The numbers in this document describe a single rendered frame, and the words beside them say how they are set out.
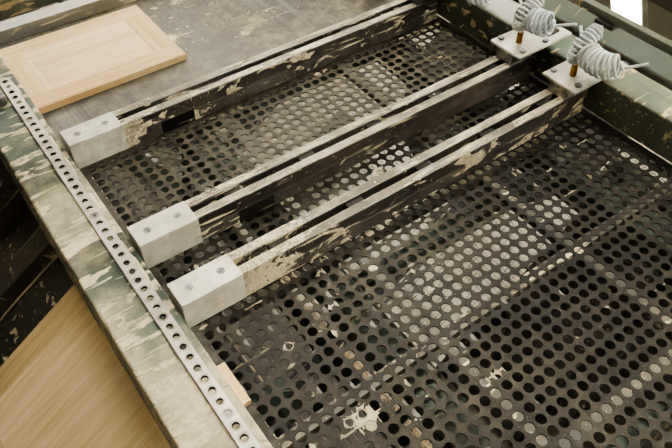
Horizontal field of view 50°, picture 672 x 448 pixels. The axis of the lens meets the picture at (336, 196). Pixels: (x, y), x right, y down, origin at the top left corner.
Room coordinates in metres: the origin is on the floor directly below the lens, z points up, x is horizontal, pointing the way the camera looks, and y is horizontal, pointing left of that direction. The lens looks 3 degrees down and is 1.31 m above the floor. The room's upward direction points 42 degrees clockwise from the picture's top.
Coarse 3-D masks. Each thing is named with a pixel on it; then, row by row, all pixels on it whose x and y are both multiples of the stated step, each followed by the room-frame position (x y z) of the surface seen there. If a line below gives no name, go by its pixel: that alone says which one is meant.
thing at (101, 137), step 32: (416, 0) 1.99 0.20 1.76; (320, 32) 1.89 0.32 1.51; (352, 32) 1.90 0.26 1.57; (384, 32) 1.97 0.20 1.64; (256, 64) 1.80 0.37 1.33; (288, 64) 1.82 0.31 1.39; (320, 64) 1.89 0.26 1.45; (160, 96) 1.68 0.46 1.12; (192, 96) 1.68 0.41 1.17; (224, 96) 1.74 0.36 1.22; (96, 128) 1.59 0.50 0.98; (128, 128) 1.62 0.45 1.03; (160, 128) 1.67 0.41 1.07; (96, 160) 1.61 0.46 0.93
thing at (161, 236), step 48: (528, 0) 1.72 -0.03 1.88; (528, 48) 1.79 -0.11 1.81; (432, 96) 1.71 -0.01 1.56; (480, 96) 1.78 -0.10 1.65; (336, 144) 1.56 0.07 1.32; (384, 144) 1.64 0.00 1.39; (240, 192) 1.45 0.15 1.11; (288, 192) 1.53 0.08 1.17; (144, 240) 1.35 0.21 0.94; (192, 240) 1.42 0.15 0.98
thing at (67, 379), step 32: (64, 320) 1.62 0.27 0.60; (32, 352) 1.62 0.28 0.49; (64, 352) 1.59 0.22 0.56; (96, 352) 1.54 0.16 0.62; (0, 384) 1.63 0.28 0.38; (32, 384) 1.59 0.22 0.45; (64, 384) 1.55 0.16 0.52; (96, 384) 1.51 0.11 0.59; (128, 384) 1.47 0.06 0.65; (0, 416) 1.59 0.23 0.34; (32, 416) 1.55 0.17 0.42; (64, 416) 1.51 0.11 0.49; (96, 416) 1.48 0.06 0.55; (128, 416) 1.44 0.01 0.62
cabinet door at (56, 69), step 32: (64, 32) 1.97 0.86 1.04; (96, 32) 1.98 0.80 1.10; (128, 32) 1.98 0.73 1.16; (160, 32) 1.98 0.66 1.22; (32, 64) 1.86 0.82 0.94; (64, 64) 1.86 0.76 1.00; (96, 64) 1.87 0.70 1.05; (128, 64) 1.86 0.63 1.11; (160, 64) 1.87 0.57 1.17; (32, 96) 1.76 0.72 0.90; (64, 96) 1.76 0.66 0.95
